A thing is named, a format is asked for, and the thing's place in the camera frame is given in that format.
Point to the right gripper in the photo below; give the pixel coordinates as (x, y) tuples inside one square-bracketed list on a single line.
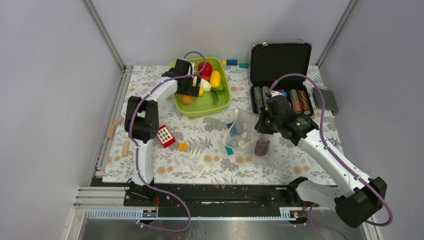
[(260, 126)]

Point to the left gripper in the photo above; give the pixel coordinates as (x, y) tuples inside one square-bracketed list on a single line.
[(192, 90)]

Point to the orange toy peach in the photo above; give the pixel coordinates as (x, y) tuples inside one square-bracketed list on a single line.
[(187, 99)]

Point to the white toy radish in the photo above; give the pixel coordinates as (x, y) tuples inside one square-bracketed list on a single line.
[(205, 85)]

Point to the yellow toy lemon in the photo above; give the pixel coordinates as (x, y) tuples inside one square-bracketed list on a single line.
[(215, 79)]

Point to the dark purple mangosteen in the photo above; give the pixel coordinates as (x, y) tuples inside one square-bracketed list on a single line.
[(261, 147)]

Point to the clear zip top bag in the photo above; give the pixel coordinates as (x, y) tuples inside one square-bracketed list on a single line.
[(245, 122)]

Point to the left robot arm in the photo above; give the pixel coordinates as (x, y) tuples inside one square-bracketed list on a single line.
[(142, 120)]

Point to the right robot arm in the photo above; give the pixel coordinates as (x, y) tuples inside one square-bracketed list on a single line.
[(356, 196)]

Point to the red toy chili pepper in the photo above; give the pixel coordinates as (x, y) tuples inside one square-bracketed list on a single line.
[(206, 78)]

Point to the red toy tomato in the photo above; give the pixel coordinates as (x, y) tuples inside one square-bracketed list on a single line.
[(205, 69)]

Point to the green plastic tray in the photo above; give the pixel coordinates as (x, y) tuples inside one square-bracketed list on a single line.
[(211, 102)]

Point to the blue toy brick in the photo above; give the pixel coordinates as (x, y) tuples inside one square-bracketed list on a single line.
[(232, 130)]

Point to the red window toy block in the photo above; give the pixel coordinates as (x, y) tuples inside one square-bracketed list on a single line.
[(165, 137)]

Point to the black poker chip case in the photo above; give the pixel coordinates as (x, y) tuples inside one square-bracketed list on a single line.
[(270, 61)]

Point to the grey building baseplate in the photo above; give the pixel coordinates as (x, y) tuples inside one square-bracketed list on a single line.
[(327, 97)]

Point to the loose poker chip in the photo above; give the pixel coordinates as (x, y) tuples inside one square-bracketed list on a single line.
[(234, 143)]

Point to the orange toy brick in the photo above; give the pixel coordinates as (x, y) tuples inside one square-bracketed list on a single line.
[(182, 147)]

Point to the teal toy brick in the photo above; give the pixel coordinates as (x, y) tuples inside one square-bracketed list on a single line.
[(229, 151)]

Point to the floral tablecloth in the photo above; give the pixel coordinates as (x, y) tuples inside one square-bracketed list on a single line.
[(206, 160)]

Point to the wooden block upper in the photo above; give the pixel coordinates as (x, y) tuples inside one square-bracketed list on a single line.
[(118, 120)]

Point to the wooden block lower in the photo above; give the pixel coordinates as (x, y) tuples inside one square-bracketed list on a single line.
[(125, 148)]

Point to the wooden block long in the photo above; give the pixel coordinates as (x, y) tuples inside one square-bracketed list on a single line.
[(111, 130)]

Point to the blue brick at wall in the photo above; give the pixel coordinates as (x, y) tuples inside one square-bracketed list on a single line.
[(231, 62)]

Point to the teal brick at wall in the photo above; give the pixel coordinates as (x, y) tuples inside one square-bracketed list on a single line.
[(244, 65)]

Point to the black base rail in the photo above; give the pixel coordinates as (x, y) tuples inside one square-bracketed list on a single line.
[(213, 200)]

